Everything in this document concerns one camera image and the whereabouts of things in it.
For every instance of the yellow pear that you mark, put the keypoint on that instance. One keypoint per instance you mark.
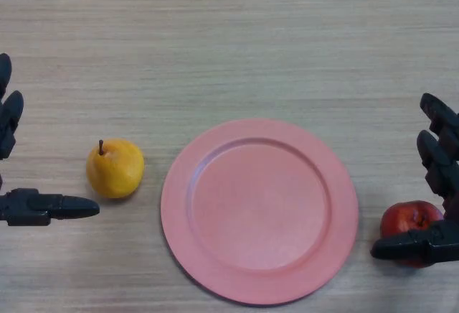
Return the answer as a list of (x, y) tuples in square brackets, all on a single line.
[(114, 173)]

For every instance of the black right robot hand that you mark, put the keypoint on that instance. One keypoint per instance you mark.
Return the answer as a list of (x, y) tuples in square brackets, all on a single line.
[(441, 162)]

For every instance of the pink round plate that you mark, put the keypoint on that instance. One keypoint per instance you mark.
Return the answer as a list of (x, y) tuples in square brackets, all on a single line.
[(258, 212)]

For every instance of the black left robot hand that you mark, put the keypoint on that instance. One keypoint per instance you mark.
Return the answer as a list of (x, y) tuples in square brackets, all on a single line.
[(32, 207)]

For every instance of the red apple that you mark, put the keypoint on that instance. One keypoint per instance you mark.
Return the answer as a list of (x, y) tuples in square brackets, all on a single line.
[(399, 218)]

